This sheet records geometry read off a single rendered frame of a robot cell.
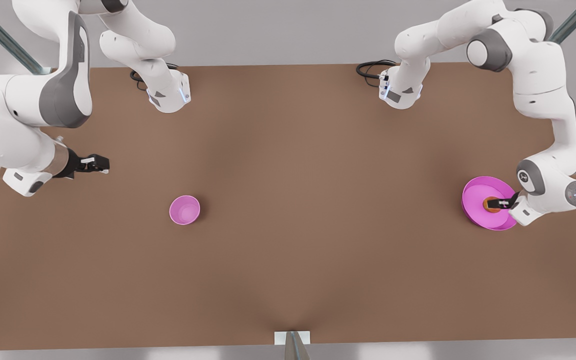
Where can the orange-brown apple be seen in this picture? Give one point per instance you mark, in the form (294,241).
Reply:
(491,204)

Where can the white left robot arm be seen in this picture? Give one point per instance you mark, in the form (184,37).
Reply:
(538,75)

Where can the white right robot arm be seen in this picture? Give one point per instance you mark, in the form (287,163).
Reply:
(13,115)

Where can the magenta plate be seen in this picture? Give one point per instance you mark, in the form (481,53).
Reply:
(478,200)

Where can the pink bowl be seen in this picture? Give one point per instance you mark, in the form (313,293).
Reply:
(184,210)

